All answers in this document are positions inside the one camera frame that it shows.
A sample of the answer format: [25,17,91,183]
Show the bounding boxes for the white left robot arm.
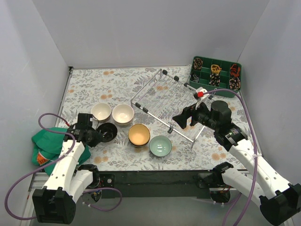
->
[32,113,102,224]

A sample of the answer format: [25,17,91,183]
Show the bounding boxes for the red ceramic bowl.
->
[91,103,111,122]

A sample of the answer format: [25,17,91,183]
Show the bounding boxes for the beige floral bowl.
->
[114,119,133,127]

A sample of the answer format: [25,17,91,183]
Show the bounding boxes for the grey folded socks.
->
[190,74,199,83]

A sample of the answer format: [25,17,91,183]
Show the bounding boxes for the green divided plastic box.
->
[189,56,242,93]

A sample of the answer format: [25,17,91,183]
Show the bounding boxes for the silver metal dish rack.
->
[130,69,205,147]

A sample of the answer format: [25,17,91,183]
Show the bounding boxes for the beige bowl bird motif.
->
[128,124,151,146]

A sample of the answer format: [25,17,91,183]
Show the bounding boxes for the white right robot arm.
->
[173,100,301,226]

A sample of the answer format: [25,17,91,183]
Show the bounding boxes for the black pink floral rolled tie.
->
[229,77,241,90]

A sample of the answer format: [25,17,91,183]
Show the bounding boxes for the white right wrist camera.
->
[193,87,210,110]

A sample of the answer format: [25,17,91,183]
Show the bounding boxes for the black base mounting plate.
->
[72,169,236,200]

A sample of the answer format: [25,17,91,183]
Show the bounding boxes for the dark yellow patterned rolled tie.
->
[192,57,203,71]

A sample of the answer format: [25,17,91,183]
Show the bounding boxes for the pale green ribbed bowl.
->
[149,136,172,157]

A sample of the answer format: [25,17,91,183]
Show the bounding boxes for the green folded garment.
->
[32,127,91,176]

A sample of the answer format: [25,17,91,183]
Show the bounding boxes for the beige bowl white flower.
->
[112,104,135,123]

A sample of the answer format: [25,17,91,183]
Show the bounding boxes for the olive beige plain bowl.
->
[96,122,118,143]

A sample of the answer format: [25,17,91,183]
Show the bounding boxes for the black white floral rolled tie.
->
[209,73,221,87]

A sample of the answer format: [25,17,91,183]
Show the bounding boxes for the orange navy striped rolled tie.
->
[230,64,241,78]

